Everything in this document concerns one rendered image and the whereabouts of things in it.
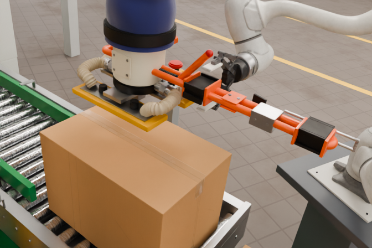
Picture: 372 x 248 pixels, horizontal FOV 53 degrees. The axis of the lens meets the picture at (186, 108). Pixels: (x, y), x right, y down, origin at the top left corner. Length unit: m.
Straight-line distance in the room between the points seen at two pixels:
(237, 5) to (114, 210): 0.81
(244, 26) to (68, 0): 3.07
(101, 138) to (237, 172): 1.58
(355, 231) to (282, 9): 0.85
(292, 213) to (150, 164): 1.51
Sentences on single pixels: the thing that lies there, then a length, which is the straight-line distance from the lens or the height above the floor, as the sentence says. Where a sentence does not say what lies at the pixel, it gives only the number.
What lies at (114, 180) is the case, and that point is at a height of 0.95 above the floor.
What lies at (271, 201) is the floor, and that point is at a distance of 2.68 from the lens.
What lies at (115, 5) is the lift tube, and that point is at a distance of 1.11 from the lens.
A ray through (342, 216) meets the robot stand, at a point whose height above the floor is 0.75.
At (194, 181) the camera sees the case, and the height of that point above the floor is 0.95.
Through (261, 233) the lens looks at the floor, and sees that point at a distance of 2.46.
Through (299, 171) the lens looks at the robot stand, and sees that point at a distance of 1.75.
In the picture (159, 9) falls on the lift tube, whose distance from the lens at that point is 1.11.
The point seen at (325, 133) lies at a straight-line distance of 0.99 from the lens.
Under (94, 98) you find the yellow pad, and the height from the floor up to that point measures 1.16.
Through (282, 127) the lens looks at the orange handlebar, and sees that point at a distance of 1.01.
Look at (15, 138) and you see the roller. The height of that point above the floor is 0.54.
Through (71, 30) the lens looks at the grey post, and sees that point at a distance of 4.30.
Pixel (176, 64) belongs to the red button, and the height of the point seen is 1.04.
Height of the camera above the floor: 1.79
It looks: 31 degrees down
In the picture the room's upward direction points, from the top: 6 degrees clockwise
